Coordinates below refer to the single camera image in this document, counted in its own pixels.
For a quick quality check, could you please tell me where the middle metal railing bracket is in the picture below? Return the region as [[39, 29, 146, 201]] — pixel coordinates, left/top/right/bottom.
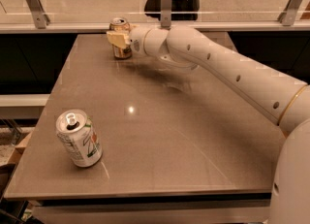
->
[[160, 0, 172, 28]]

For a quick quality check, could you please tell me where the black office chair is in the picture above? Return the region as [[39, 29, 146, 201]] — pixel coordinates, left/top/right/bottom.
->
[[144, 0, 200, 20]]

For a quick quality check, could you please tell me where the white green soda can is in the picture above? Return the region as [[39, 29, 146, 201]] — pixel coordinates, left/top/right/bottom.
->
[[55, 109, 103, 168]]

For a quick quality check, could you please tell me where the orange brown soda can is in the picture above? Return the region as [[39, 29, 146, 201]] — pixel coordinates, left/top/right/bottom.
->
[[109, 17, 132, 59]]

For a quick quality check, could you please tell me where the left metal railing bracket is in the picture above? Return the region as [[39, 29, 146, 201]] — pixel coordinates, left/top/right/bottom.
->
[[26, 0, 50, 29]]

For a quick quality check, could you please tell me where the right metal railing bracket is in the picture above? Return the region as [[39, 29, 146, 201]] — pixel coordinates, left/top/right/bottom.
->
[[278, 0, 303, 26]]

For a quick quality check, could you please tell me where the metal railing bracket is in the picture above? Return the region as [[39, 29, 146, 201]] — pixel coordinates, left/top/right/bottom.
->
[[160, 0, 172, 28], [26, 0, 50, 29], [278, 0, 303, 26]]

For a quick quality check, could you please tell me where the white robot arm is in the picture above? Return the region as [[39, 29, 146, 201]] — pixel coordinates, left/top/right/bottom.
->
[[107, 26, 310, 224]]

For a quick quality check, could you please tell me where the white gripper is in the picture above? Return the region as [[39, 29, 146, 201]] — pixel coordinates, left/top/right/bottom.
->
[[107, 26, 150, 55]]

